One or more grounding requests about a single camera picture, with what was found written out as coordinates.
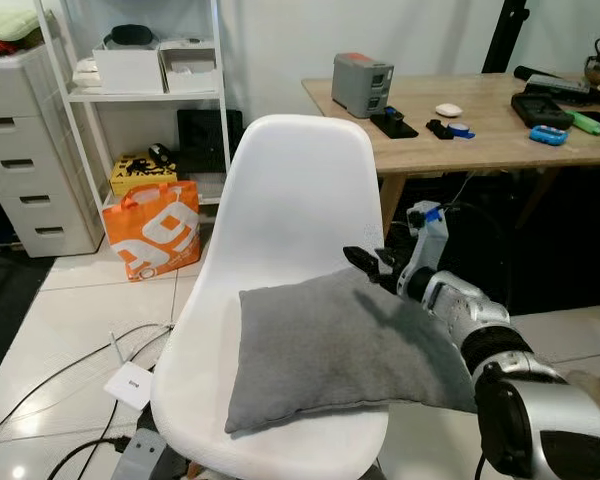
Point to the grey pillow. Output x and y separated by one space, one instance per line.
340 350

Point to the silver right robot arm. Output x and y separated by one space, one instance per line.
540 420

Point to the white plastic chair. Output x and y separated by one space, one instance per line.
290 190

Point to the black flat stand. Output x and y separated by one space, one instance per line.
392 125

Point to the wooden desk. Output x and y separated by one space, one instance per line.
480 150

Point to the black and blue gadget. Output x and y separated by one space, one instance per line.
450 130

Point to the white computer mouse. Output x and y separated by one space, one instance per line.
449 110

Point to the grey box device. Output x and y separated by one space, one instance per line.
362 85

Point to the black box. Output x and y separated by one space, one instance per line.
205 140

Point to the blue oval case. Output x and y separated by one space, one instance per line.
548 135

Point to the orange shopping bag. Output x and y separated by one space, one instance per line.
150 230

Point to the black zip case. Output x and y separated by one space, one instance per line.
540 108

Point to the yellow box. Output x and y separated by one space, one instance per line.
140 175

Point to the green marker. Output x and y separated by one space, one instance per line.
585 122

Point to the long black device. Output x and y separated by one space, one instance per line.
555 80

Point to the white box with lid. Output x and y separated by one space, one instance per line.
190 68

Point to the white router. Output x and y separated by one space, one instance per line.
130 385

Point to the black pole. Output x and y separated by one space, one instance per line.
508 30

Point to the white metal shelf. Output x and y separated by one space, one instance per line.
140 97

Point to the plain white box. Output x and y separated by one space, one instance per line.
128 70

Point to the black headset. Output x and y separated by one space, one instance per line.
130 35

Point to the stack of white items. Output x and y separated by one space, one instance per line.
85 75

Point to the white drawer cabinet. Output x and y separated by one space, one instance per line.
30 150

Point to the black floor mat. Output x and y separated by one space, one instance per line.
5 310

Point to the green folded towel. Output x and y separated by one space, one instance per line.
5 25

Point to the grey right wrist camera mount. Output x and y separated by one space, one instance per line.
428 235

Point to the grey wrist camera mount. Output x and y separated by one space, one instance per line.
428 235
140 455

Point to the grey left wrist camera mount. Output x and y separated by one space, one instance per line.
140 455

